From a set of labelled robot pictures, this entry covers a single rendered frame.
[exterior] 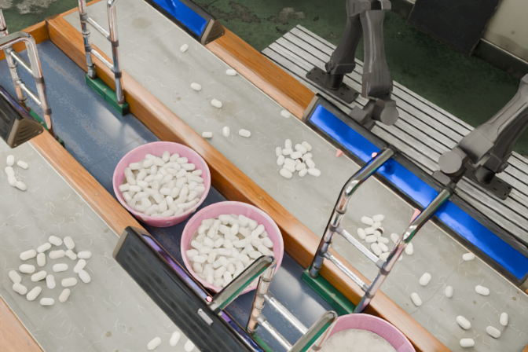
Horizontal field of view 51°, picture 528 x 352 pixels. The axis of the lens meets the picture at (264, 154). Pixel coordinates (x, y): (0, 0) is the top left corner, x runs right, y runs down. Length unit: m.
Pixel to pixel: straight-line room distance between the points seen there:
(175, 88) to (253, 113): 0.27
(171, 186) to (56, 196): 0.31
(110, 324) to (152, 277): 0.36
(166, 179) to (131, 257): 0.55
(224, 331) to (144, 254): 0.21
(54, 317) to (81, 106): 0.74
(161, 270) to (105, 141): 0.81
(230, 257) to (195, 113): 0.51
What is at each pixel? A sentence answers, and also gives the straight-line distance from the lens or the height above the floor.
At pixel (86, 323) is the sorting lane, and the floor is 0.74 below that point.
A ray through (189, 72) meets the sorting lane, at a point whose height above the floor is 0.74.
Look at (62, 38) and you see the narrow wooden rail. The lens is 2.03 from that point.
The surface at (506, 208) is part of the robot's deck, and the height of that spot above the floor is 0.67.
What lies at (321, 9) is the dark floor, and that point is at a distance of 3.57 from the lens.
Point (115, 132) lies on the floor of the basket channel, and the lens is 1.79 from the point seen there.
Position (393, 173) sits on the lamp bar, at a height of 1.08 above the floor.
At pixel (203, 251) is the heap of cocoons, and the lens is 1.46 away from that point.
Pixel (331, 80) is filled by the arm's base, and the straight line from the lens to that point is 1.98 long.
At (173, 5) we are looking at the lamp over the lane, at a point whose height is 1.08.
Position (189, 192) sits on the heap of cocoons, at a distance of 1.57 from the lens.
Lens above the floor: 2.02
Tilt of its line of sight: 50 degrees down
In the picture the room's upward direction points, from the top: 11 degrees clockwise
